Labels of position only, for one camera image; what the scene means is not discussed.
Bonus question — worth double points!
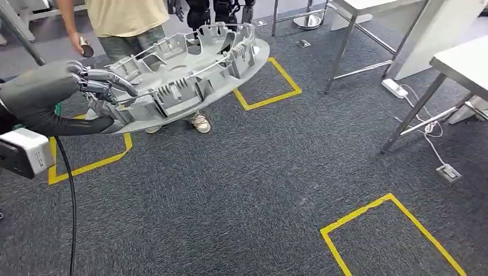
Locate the dark cylinder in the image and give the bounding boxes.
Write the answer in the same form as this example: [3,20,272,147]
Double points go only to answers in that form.
[79,36,95,59]

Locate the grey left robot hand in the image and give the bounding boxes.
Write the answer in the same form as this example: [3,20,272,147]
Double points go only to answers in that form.
[0,60,139,138]

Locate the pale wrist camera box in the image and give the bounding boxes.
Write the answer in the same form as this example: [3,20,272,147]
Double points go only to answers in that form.
[0,128,55,180]

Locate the white power strip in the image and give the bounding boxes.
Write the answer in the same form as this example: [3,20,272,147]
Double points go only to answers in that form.
[382,78,409,100]

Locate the person's hand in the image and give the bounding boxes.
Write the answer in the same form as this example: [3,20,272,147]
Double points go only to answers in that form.
[68,32,86,57]

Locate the person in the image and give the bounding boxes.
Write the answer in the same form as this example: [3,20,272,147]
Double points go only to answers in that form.
[56,0,212,135]

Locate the black humanoid robot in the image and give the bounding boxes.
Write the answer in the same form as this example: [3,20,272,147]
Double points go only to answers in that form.
[167,0,257,33]

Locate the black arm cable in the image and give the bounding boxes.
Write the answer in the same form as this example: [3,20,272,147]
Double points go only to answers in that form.
[54,135,78,276]

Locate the yellow floor tape rectangle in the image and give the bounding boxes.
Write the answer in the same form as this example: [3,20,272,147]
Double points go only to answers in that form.
[232,56,303,112]
[48,113,134,187]
[319,193,468,276]

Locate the steel leg white table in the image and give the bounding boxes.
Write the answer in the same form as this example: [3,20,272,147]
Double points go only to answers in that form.
[380,35,488,155]
[323,0,426,95]

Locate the white board panel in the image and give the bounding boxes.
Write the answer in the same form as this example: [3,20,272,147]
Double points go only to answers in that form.
[394,0,488,81]

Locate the white power cable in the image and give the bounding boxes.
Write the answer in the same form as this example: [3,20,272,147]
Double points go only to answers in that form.
[394,83,448,166]

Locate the grey metal pole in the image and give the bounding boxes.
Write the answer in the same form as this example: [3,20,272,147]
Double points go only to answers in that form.
[0,2,47,67]

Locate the silver plastic wheel hubcap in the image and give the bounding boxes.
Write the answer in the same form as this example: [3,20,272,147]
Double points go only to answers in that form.
[84,21,271,135]

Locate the chrome stanchion base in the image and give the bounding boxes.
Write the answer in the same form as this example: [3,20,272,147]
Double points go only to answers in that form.
[292,0,326,31]

